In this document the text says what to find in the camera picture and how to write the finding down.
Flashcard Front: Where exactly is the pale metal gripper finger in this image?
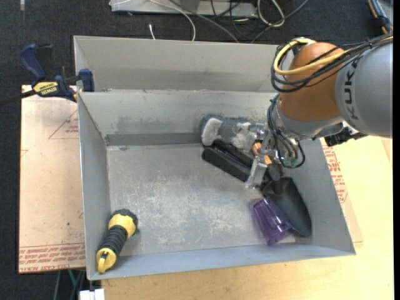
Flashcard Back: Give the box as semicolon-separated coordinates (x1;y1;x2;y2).
244;156;262;188
255;159;270;190

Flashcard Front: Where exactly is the black flat block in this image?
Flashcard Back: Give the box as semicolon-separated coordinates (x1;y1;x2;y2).
201;139;284;183

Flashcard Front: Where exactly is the clear purple plastic cup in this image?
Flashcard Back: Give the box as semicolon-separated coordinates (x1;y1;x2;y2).
251;196;297;246

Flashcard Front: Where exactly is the grey metal bin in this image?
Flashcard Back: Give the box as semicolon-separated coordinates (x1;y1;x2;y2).
73;35;357;281

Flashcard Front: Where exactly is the yellow and black flashlight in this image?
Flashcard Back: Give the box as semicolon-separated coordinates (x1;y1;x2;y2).
95;208;139;274

